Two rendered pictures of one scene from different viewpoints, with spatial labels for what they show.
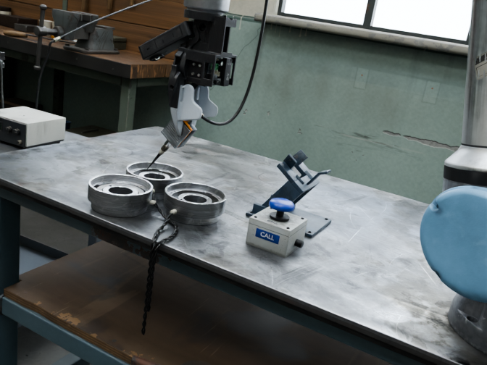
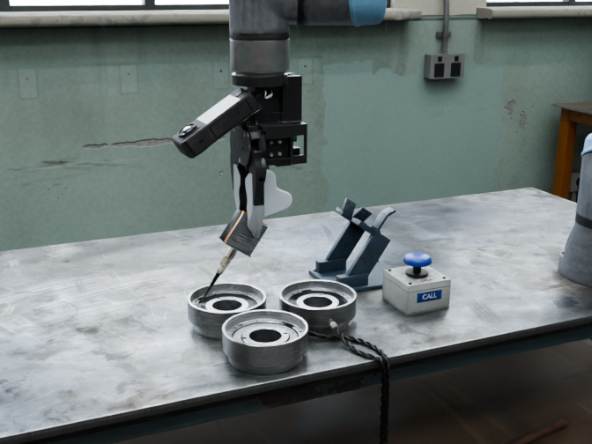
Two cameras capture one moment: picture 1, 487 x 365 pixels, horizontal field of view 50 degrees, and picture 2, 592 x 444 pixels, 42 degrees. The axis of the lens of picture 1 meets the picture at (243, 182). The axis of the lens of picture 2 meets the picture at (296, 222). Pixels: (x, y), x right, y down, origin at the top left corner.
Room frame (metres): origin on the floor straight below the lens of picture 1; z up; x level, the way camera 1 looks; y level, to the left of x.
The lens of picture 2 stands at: (0.23, 0.84, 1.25)
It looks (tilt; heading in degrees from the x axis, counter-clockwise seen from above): 17 degrees down; 310
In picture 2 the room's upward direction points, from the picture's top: straight up
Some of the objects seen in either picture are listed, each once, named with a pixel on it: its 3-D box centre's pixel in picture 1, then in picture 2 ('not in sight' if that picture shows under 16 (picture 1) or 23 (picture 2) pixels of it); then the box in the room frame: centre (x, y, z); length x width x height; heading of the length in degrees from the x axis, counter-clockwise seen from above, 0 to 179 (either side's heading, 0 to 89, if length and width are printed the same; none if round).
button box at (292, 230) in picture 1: (280, 230); (419, 286); (0.77, -0.07, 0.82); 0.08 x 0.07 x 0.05; 64
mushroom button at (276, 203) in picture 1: (280, 214); (417, 270); (0.77, -0.06, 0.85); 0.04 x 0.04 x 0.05
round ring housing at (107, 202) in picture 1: (119, 195); (265, 342); (0.82, 0.20, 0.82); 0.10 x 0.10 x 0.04
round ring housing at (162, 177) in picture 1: (153, 180); (226, 311); (0.92, 0.16, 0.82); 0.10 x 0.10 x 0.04
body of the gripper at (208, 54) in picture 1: (205, 49); (265, 120); (0.91, 0.10, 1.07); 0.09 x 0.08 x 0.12; 64
